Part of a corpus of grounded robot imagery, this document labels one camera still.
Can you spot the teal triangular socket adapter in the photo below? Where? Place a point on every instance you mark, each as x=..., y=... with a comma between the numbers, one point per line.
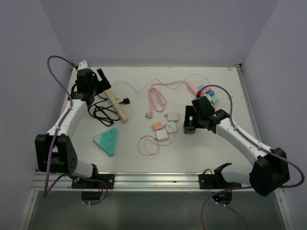
x=106, y=141

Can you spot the teal plug adapter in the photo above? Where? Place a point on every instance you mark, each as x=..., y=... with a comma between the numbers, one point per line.
x=211, y=93

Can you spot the aluminium front rail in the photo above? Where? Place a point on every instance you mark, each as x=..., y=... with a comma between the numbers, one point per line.
x=168, y=182

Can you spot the mint green plug adapter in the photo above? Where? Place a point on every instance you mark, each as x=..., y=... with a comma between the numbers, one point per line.
x=214, y=99

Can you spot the beige power strip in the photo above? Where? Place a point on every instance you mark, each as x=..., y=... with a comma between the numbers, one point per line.
x=120, y=111

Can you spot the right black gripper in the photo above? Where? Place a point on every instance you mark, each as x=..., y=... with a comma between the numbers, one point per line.
x=190, y=112

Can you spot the blue plug adapter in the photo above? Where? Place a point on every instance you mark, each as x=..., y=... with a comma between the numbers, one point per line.
x=200, y=87

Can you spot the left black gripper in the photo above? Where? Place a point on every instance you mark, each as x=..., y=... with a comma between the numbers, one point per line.
x=103, y=85

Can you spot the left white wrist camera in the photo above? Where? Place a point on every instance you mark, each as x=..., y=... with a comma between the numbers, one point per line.
x=83, y=65

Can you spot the white charger plug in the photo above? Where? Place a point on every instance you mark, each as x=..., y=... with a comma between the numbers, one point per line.
x=172, y=117

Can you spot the white usb charger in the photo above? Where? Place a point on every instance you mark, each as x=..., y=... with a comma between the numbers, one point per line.
x=161, y=135

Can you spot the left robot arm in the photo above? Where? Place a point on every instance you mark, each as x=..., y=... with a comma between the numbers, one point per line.
x=54, y=150

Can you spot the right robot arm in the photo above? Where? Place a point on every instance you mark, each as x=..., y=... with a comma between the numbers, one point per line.
x=268, y=169

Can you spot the pink plug adapter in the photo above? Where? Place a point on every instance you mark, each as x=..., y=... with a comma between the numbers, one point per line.
x=206, y=90

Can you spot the pink plug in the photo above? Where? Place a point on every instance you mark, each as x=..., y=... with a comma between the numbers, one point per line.
x=157, y=126

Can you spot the dark green cube plug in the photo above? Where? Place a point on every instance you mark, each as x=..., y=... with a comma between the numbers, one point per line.
x=189, y=129

